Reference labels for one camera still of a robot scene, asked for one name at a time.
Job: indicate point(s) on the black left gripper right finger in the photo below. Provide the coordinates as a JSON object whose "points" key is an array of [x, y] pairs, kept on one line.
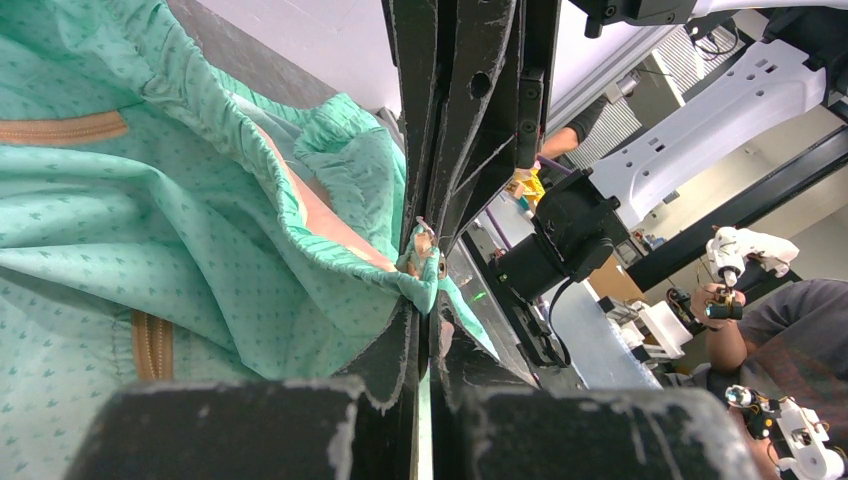
{"points": [[602, 418]]}

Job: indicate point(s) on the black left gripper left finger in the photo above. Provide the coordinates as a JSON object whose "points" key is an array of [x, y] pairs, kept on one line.
{"points": [[359, 423]]}

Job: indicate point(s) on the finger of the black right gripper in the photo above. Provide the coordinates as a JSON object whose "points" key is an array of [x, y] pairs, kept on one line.
{"points": [[492, 111], [421, 36]]}

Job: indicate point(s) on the orange and teal jacket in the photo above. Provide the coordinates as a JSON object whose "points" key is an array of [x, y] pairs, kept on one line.
{"points": [[162, 221]]}

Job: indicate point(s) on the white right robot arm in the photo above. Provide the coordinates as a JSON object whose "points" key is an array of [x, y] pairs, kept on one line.
{"points": [[800, 61]]}

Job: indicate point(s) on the operator hand holding controller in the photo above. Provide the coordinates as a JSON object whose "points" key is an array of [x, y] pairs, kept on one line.
{"points": [[714, 305]]}

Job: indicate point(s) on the white teleoperation controller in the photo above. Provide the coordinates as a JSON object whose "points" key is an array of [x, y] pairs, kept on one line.
{"points": [[731, 250]]}

